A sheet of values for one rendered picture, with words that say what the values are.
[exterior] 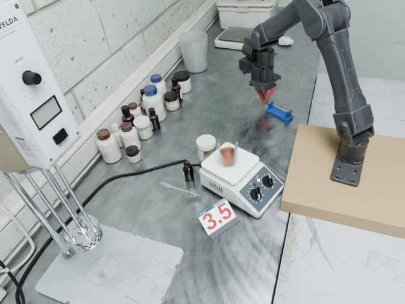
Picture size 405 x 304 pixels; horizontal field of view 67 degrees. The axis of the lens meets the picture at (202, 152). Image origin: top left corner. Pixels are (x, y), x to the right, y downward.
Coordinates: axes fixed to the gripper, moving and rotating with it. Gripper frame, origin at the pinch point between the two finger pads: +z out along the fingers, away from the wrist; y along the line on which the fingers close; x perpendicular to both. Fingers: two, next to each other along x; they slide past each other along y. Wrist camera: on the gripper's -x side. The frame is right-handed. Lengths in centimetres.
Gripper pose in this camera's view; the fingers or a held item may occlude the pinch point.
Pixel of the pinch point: (264, 101)
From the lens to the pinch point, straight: 116.3
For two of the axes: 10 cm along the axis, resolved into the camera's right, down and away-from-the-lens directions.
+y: -7.6, 4.9, -4.3
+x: 6.4, 4.4, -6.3
